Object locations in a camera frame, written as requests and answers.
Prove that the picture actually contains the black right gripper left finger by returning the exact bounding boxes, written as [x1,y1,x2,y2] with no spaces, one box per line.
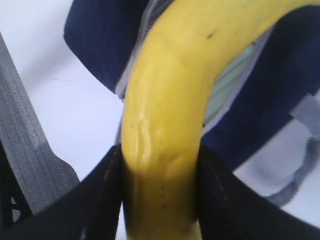
[0,145,123,240]

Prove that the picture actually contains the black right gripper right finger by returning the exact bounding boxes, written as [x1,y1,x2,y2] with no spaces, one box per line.
[196,146,320,240]

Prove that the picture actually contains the green lid glass container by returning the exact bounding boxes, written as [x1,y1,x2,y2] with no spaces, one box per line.
[204,42,256,125]

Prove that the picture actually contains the yellow banana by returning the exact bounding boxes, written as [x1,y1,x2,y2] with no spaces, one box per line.
[121,0,319,240]

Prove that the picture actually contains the navy blue lunch bag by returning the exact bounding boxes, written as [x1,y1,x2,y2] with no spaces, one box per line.
[63,0,320,207]

